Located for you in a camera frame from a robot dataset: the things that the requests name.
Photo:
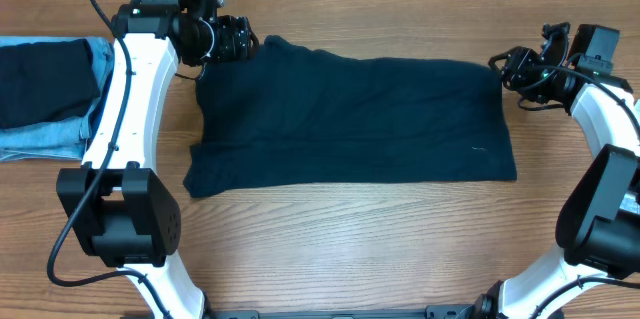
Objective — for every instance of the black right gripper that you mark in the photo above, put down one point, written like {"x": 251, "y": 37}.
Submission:
{"x": 516, "y": 66}

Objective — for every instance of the folded dark navy garment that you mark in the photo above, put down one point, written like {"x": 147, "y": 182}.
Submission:
{"x": 46, "y": 82}

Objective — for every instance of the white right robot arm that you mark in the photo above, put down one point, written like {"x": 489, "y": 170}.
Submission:
{"x": 597, "y": 230}

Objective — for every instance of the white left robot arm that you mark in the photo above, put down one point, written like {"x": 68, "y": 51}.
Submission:
{"x": 116, "y": 205}

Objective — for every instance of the folded light blue jeans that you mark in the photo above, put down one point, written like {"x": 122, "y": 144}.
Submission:
{"x": 66, "y": 139}

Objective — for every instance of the dark navy t-shirt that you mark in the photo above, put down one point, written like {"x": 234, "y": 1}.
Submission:
{"x": 292, "y": 115}

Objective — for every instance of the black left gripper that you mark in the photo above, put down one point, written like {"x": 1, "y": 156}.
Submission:
{"x": 240, "y": 39}

